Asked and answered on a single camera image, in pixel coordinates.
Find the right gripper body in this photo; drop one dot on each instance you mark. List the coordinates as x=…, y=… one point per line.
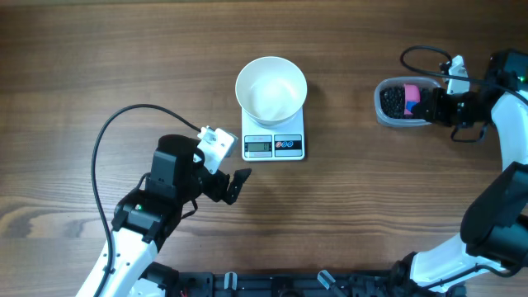
x=463, y=109

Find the white digital kitchen scale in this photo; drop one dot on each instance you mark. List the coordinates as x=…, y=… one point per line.
x=272, y=143

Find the clear plastic container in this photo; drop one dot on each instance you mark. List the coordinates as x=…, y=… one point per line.
x=383, y=118

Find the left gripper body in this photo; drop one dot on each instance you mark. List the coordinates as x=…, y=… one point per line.
x=213, y=186

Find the pink scoop blue handle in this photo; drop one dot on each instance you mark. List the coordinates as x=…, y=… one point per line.
x=412, y=96

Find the white bowl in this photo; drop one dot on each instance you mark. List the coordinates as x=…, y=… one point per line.
x=271, y=89

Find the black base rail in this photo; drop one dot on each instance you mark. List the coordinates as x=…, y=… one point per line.
x=232, y=284

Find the black beans in container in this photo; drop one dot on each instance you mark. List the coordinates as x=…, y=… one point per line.
x=392, y=101

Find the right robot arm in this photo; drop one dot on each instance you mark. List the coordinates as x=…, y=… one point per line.
x=493, y=232

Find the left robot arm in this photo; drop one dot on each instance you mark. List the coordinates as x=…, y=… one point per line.
x=182, y=170

